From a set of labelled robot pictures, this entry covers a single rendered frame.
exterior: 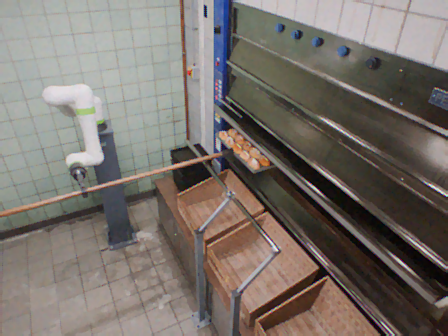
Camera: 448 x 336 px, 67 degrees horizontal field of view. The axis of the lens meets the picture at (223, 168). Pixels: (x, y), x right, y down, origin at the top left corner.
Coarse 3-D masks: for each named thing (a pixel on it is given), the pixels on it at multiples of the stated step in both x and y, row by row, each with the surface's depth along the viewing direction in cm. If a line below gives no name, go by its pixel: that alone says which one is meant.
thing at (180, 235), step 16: (160, 192) 297; (176, 192) 297; (160, 208) 319; (176, 208) 280; (208, 208) 280; (176, 224) 275; (176, 240) 290; (192, 240) 251; (192, 256) 253; (192, 272) 266; (208, 272) 228; (208, 288) 235; (208, 304) 247; (224, 304) 209; (224, 320) 220; (240, 320) 200
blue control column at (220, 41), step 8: (216, 0) 228; (224, 0) 219; (216, 8) 231; (224, 8) 222; (216, 16) 234; (224, 16) 225; (224, 24) 228; (224, 32) 231; (216, 40) 243; (224, 40) 234; (216, 48) 246; (224, 48) 237; (216, 56) 249; (224, 56) 240; (224, 64) 244; (216, 72) 256; (224, 72) 247; (224, 80) 250; (224, 88) 254; (224, 96) 258; (224, 120) 270; (216, 128) 283; (224, 128) 274; (216, 152) 296
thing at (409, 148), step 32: (256, 64) 210; (288, 64) 186; (288, 96) 185; (320, 96) 167; (352, 96) 151; (352, 128) 151; (384, 128) 138; (416, 128) 128; (384, 160) 135; (416, 160) 127
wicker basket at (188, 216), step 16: (224, 176) 282; (192, 192) 276; (208, 192) 284; (224, 192) 288; (240, 192) 267; (192, 208) 279; (224, 208) 279; (256, 208) 249; (192, 224) 250; (224, 224) 264; (240, 224) 239; (208, 240) 232
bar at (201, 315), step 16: (240, 208) 193; (208, 224) 207; (256, 224) 182; (272, 240) 173; (272, 256) 170; (256, 272) 171; (240, 288) 173; (240, 304) 178; (192, 320) 260; (208, 320) 261
